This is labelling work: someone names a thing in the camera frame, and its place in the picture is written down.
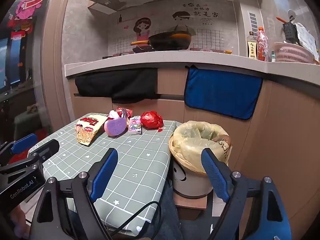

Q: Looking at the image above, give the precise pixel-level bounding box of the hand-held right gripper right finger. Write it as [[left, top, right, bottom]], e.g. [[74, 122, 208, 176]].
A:
[[201, 148, 292, 240]]

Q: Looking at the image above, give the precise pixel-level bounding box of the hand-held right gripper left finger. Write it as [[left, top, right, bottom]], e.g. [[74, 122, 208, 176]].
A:
[[29, 148, 118, 240]]

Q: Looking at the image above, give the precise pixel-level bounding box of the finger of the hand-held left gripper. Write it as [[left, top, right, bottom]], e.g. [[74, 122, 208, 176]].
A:
[[0, 133, 38, 167], [26, 139, 60, 165]]

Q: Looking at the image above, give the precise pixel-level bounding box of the white trash bin smiley face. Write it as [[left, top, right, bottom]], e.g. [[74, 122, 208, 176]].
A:
[[170, 127, 233, 199]]

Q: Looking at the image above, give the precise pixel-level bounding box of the brown wooden stool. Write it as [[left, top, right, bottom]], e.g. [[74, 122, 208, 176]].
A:
[[172, 190, 214, 220]]

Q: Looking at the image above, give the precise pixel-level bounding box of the yellow plastic bin liner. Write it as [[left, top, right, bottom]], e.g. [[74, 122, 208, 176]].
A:
[[169, 120, 232, 174]]

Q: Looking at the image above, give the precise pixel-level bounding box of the yellow white snack bag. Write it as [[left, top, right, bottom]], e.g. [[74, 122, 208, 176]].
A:
[[76, 114, 108, 146]]

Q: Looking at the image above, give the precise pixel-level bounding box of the purple heart-shaped sponge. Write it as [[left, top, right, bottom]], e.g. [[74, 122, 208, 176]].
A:
[[104, 118, 127, 137]]

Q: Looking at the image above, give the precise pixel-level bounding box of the pink cartoon snack packet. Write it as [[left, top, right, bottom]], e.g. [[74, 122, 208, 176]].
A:
[[128, 116, 142, 135]]

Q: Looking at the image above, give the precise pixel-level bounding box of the blue denim trouser leg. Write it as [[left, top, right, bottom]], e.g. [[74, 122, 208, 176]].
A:
[[140, 185, 215, 240]]

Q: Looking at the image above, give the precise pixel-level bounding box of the red paper cup gold print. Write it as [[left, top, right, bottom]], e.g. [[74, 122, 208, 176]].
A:
[[116, 107, 133, 118]]

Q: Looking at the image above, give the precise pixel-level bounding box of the red crumpled plastic bag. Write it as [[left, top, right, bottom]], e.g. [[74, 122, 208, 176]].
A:
[[140, 111, 164, 130]]

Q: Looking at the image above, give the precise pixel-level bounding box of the blue towel black trim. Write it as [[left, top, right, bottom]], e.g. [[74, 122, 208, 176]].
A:
[[184, 66, 263, 120]]

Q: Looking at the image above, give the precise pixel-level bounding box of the black hanging cloth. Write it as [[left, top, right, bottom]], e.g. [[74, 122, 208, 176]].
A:
[[75, 69, 162, 104]]

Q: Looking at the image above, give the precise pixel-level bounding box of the white kitchen countertop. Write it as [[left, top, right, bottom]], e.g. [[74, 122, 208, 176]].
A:
[[64, 51, 320, 87]]

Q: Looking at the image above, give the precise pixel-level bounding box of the black gas stove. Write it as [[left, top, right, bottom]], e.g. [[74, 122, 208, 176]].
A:
[[102, 45, 233, 59]]

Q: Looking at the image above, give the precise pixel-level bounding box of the clear oil bottle black cap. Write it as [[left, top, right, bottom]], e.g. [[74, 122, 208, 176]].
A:
[[247, 31, 258, 60]]

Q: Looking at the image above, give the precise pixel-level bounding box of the red cartoon door decoration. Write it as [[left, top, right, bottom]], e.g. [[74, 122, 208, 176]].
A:
[[6, 0, 54, 35]]

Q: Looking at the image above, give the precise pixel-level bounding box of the red patterned bottle orange cap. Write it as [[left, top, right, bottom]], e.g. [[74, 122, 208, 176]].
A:
[[257, 26, 269, 62]]

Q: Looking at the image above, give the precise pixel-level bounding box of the pink plastic basket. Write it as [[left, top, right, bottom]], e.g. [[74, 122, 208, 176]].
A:
[[272, 42, 316, 64]]

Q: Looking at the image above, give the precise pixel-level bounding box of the white pipe cover with vent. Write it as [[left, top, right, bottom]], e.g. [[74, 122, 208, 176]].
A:
[[235, 0, 262, 53]]

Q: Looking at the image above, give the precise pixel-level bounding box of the black perforated utensil holder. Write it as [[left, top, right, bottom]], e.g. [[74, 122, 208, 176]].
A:
[[282, 22, 300, 44]]

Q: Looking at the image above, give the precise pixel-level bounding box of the white cloth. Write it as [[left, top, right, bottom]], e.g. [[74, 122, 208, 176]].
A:
[[295, 24, 317, 54]]

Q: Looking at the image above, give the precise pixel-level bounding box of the black cable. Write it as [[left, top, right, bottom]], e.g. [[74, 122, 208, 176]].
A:
[[107, 201, 163, 233]]

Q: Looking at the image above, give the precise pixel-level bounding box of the beige door frame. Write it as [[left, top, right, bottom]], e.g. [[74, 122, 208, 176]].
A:
[[32, 0, 87, 135]]

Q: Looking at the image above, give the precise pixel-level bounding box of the black wok yellow handle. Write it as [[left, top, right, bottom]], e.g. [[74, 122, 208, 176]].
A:
[[131, 31, 197, 52]]

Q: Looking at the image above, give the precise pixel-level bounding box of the cartoon wall sticker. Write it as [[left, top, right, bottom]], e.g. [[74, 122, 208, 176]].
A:
[[107, 0, 238, 57]]

